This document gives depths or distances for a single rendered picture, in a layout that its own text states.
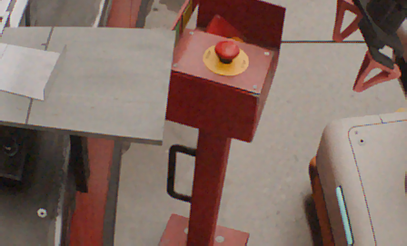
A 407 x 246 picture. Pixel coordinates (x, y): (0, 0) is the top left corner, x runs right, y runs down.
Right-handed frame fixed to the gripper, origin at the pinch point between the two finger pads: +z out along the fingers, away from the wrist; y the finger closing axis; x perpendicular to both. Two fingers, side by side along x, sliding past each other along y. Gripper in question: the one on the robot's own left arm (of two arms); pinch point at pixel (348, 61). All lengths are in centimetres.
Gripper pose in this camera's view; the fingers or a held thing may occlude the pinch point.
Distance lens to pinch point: 104.0
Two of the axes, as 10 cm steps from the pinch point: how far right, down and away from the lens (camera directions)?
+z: -5.1, 6.3, 5.8
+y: 1.7, 7.4, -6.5
